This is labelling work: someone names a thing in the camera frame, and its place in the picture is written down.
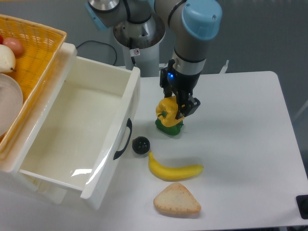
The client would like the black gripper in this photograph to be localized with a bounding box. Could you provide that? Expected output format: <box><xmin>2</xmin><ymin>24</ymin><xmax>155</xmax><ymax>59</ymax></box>
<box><xmin>160</xmin><ymin>59</ymin><xmax>201</xmax><ymax>119</ymax></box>

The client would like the yellow bell pepper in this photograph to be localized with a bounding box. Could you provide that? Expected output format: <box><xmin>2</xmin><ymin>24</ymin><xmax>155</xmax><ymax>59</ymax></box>
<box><xmin>156</xmin><ymin>96</ymin><xmax>184</xmax><ymax>128</ymax></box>

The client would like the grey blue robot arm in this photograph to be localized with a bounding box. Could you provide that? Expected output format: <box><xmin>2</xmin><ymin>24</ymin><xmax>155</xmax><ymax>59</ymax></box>
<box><xmin>85</xmin><ymin>0</ymin><xmax>222</xmax><ymax>119</ymax></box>

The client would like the green bell pepper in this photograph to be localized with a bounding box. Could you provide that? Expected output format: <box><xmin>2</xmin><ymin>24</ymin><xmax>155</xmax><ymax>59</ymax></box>
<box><xmin>155</xmin><ymin>119</ymin><xmax>183</xmax><ymax>136</ymax></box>

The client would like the open white drawer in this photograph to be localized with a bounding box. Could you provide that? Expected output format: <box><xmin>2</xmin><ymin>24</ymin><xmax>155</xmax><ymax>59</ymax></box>
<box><xmin>20</xmin><ymin>57</ymin><xmax>141</xmax><ymax>210</ymax></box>

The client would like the white drawer cabinet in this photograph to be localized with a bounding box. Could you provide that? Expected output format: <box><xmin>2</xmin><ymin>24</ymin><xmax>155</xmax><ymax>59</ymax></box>
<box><xmin>0</xmin><ymin>43</ymin><xmax>77</xmax><ymax>204</ymax></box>

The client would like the black round fruit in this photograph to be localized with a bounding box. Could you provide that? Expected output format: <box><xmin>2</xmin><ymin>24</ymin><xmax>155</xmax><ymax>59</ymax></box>
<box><xmin>132</xmin><ymin>136</ymin><xmax>150</xmax><ymax>154</ymax></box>

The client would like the yellow banana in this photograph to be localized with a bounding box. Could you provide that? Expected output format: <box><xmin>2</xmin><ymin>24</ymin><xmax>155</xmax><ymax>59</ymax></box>
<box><xmin>148</xmin><ymin>152</ymin><xmax>204</xmax><ymax>181</ymax></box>

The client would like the triangular bread slice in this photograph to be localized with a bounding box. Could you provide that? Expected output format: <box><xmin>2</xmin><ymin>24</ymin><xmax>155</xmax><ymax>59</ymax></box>
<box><xmin>153</xmin><ymin>182</ymin><xmax>202</xmax><ymax>215</ymax></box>

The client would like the yellow woven basket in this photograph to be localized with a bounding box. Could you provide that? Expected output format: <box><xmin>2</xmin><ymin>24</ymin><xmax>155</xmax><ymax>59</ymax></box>
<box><xmin>0</xmin><ymin>14</ymin><xmax>67</xmax><ymax>160</ymax></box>

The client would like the black corner device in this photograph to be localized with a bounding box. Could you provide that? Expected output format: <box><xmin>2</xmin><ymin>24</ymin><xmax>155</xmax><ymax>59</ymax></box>
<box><xmin>296</xmin><ymin>194</ymin><xmax>308</xmax><ymax>219</ymax></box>

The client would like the black drawer handle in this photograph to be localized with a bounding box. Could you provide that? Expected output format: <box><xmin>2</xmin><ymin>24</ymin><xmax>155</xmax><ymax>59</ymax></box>
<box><xmin>113</xmin><ymin>118</ymin><xmax>133</xmax><ymax>160</ymax></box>

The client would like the black cable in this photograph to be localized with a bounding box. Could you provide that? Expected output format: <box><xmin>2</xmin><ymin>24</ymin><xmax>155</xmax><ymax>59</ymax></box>
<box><xmin>76</xmin><ymin>40</ymin><xmax>118</xmax><ymax>66</ymax></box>

